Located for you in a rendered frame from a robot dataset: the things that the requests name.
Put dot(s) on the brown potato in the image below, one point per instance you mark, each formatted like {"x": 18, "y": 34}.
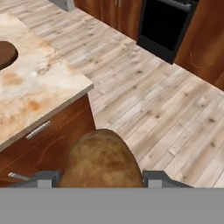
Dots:
{"x": 100, "y": 160}

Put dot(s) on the brown wooden cupboard run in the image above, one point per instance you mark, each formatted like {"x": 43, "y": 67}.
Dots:
{"x": 112, "y": 13}

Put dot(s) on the grey metal object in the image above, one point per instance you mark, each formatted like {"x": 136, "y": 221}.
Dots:
{"x": 62, "y": 4}

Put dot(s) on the brown wooden cutting board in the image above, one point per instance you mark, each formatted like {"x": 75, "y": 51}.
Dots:
{"x": 5, "y": 54}

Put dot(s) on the brown wooden tall cupboard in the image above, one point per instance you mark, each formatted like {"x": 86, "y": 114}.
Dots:
{"x": 204, "y": 40}

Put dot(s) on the black oven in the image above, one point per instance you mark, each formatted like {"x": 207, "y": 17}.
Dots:
{"x": 166, "y": 27}

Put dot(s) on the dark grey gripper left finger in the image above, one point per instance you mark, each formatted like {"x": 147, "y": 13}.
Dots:
{"x": 46, "y": 178}

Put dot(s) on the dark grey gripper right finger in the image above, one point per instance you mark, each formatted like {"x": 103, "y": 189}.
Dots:
{"x": 154, "y": 178}

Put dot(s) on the brown wooden drawer front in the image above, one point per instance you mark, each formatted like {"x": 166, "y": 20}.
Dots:
{"x": 35, "y": 157}
{"x": 43, "y": 128}

